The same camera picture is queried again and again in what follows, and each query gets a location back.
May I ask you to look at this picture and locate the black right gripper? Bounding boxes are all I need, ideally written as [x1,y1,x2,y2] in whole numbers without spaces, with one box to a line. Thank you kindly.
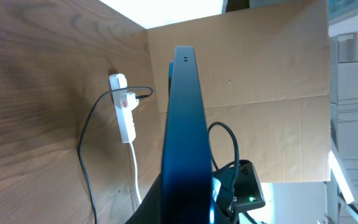
[213,160,266,223]

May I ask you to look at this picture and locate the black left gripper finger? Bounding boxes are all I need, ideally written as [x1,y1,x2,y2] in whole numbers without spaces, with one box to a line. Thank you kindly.
[126,174,161,224]

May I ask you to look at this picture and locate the blue Galaxy smartphone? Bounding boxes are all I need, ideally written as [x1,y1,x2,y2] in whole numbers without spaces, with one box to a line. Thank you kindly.
[161,46,213,223]

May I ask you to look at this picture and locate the black USB charging cable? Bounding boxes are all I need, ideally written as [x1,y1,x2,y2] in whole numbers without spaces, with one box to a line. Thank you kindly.
[77,86,154,224]

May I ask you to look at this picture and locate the white USB charger adapter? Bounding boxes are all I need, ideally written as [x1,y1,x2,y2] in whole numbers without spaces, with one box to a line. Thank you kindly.
[119,92,139,111]

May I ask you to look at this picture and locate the brown cardboard panel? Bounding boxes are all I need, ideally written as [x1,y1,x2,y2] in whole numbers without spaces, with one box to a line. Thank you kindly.
[147,0,331,182]

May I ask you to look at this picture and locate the white power strip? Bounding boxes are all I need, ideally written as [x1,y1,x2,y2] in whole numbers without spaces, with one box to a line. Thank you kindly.
[109,73,139,143]

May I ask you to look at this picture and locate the white power strip cord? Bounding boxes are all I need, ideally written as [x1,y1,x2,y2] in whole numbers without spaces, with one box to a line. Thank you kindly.
[128,141,143,206]

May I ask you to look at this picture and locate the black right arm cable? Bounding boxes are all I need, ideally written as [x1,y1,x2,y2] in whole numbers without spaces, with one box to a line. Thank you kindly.
[208,121,241,190]

